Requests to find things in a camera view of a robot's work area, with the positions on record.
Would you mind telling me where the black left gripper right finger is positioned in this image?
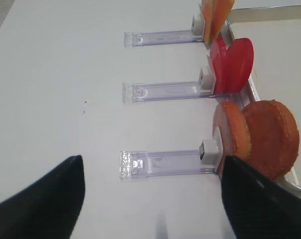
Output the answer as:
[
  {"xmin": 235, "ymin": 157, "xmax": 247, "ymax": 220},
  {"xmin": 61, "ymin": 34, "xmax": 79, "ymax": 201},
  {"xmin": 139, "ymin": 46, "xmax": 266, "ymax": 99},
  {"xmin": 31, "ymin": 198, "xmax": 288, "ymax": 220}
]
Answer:
[{"xmin": 222, "ymin": 156, "xmax": 301, "ymax": 239}]

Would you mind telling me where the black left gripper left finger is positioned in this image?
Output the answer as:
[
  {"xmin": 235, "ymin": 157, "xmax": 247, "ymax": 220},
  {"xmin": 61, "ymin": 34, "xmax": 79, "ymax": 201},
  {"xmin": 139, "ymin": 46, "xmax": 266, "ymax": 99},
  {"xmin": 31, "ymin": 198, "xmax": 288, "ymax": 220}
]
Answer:
[{"xmin": 0, "ymin": 155, "xmax": 85, "ymax": 239}]

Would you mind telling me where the orange bun slice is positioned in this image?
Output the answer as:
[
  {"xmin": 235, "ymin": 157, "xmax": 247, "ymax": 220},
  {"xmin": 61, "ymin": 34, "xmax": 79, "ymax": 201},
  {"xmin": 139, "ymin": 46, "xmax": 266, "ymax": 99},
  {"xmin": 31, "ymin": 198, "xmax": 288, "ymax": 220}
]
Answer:
[
  {"xmin": 242, "ymin": 100, "xmax": 300, "ymax": 180},
  {"xmin": 213, "ymin": 102, "xmax": 252, "ymax": 162}
]

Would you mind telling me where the inner red tomato slice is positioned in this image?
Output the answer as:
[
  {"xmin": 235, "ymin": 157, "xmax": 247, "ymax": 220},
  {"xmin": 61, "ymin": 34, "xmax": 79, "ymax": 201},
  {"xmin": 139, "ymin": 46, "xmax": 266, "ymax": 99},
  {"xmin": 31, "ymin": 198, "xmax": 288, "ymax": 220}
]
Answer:
[{"xmin": 225, "ymin": 38, "xmax": 254, "ymax": 93}]

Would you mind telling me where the red tomato slice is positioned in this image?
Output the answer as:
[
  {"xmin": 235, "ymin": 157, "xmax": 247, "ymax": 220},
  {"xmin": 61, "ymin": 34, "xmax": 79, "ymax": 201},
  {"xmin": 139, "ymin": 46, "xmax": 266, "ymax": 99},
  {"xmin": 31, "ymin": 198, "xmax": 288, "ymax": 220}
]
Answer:
[
  {"xmin": 225, "ymin": 38, "xmax": 254, "ymax": 93},
  {"xmin": 210, "ymin": 36, "xmax": 227, "ymax": 94}
]

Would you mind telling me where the outer red tomato slice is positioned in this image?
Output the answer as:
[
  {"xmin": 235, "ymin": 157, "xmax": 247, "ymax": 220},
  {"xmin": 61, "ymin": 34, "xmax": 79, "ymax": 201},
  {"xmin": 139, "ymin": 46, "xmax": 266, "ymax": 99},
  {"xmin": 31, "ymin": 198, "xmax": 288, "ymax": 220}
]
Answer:
[{"xmin": 210, "ymin": 36, "xmax": 227, "ymax": 94}]

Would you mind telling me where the clear holder under cheese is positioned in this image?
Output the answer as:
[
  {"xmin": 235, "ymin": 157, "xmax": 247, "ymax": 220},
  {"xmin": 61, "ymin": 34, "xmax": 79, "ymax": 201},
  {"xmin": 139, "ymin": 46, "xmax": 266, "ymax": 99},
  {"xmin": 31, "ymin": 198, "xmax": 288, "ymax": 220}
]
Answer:
[{"xmin": 124, "ymin": 13, "xmax": 205, "ymax": 48}]

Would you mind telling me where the inner orange cheese slice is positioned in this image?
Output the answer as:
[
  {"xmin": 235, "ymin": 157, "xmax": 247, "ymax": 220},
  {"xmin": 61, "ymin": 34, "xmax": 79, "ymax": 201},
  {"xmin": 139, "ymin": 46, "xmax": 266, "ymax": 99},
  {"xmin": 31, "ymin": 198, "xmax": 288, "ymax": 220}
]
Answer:
[{"xmin": 210, "ymin": 0, "xmax": 235, "ymax": 42}]

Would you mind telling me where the orange cheese slice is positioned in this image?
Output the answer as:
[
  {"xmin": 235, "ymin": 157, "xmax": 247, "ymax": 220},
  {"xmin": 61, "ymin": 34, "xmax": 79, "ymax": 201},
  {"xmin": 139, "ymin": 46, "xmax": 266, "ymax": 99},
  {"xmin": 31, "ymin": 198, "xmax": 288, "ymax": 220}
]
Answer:
[
  {"xmin": 210, "ymin": 0, "xmax": 235, "ymax": 42},
  {"xmin": 201, "ymin": 0, "xmax": 216, "ymax": 45}
]

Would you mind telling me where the outer orange cheese slice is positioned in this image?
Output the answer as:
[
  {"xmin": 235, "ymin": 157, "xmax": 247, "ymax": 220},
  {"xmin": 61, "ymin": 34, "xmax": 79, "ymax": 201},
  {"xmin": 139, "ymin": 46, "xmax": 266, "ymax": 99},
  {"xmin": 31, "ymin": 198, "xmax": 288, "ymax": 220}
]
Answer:
[{"xmin": 201, "ymin": 0, "xmax": 216, "ymax": 45}]

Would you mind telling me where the clear holder under orange buns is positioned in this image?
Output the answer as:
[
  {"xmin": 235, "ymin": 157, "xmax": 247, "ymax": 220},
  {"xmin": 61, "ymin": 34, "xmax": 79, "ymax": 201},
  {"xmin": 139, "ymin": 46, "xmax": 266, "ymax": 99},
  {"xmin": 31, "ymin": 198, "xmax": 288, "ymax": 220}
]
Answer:
[{"xmin": 119, "ymin": 139, "xmax": 223, "ymax": 180}]

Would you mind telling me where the clear holder under tomatoes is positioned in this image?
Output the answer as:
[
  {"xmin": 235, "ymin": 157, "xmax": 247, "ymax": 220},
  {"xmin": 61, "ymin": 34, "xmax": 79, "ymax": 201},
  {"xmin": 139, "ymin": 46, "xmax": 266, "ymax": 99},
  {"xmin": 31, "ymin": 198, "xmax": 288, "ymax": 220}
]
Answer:
[{"xmin": 122, "ymin": 67, "xmax": 216, "ymax": 104}]

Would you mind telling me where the silver metal tray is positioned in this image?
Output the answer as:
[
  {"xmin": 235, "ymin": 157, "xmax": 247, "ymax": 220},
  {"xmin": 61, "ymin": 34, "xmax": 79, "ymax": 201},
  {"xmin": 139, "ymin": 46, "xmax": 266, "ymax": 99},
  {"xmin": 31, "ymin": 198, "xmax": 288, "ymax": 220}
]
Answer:
[{"xmin": 222, "ymin": 5, "xmax": 301, "ymax": 193}]

